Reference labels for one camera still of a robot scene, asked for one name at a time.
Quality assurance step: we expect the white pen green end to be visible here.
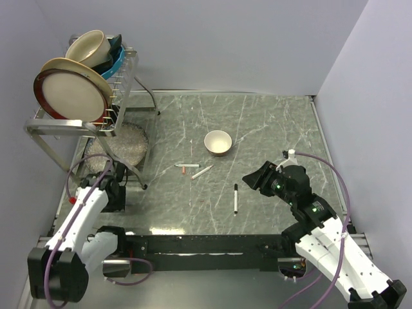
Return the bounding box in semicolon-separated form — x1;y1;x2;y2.
174;164;201;168

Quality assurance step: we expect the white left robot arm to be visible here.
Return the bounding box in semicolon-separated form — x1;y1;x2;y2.
27;160;128;308

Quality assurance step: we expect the white pen pink end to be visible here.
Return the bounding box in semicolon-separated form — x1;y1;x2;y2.
191;165;214;180

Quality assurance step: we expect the small cream bowl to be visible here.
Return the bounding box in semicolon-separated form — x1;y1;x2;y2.
203;130;232;156

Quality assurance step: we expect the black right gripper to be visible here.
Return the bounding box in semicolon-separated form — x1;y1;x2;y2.
241;160;295;204

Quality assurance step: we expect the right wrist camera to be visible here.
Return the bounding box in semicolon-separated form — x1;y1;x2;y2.
276;149;298;171

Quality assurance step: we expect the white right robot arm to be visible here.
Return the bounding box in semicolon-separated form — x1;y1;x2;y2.
242;161;407;308

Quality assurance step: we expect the aluminium rail frame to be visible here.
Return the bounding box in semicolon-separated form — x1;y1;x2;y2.
15;95;387;309

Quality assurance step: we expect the large beige bowl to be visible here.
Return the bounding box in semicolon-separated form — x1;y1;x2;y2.
65;30;111;68

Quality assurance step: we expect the blue dish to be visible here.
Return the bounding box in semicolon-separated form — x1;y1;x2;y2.
100;45;126;80

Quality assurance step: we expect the red rimmed white plate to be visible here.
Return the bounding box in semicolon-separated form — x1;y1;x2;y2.
33;69;108;122

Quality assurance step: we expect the speckled grey plate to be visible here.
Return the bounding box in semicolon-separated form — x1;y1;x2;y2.
84;122;149;173

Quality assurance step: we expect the beige plate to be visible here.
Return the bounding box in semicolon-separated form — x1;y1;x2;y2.
41;57;113;106

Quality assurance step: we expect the black dish in rack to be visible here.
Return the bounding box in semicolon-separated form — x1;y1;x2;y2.
95;34;122;71

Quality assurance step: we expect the metal dish rack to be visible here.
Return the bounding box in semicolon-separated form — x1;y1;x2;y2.
24;41;160;189

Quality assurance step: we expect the black base bar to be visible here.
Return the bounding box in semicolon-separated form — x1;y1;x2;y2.
108;234;302;272

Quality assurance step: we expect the white pen black tip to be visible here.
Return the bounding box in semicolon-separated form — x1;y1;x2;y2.
234;183;238;216

